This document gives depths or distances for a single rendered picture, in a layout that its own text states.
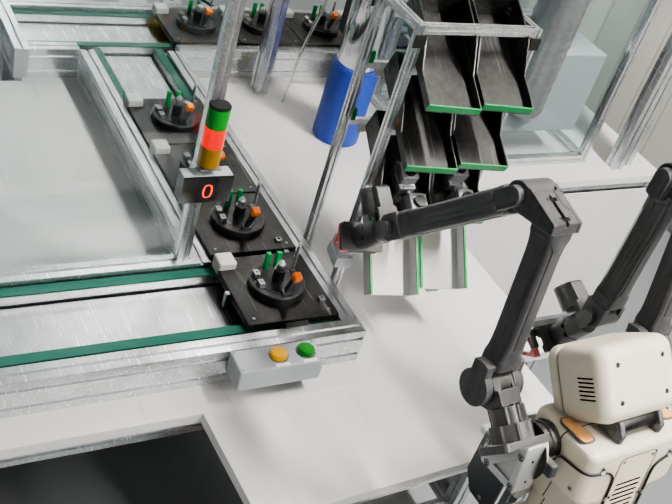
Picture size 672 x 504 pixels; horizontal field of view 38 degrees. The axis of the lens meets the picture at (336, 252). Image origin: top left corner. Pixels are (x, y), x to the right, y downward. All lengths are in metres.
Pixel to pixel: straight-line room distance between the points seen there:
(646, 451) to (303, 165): 1.51
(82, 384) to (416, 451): 0.76
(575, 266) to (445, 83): 1.83
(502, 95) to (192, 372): 0.94
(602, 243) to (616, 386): 2.07
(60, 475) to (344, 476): 1.21
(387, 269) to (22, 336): 0.88
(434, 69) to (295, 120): 1.14
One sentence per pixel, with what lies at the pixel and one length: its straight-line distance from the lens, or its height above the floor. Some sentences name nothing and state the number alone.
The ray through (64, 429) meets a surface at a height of 0.86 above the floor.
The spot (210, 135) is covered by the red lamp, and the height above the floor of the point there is 1.35.
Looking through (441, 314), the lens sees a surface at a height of 0.86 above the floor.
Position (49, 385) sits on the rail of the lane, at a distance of 2.11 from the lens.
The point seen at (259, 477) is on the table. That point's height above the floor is 0.86.
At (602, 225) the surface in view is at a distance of 3.86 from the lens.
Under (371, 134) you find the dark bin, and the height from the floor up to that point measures 1.31.
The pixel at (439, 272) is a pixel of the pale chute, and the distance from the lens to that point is 2.54.
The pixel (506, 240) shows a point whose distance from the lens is 3.56.
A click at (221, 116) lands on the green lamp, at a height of 1.40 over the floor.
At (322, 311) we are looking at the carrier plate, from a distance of 2.36.
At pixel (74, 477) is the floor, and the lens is 3.15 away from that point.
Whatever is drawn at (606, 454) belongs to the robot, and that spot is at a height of 1.23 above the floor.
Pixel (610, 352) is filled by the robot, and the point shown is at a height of 1.39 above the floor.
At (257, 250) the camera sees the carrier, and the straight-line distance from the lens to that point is 2.49.
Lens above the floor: 2.46
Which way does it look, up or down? 36 degrees down
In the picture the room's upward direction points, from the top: 19 degrees clockwise
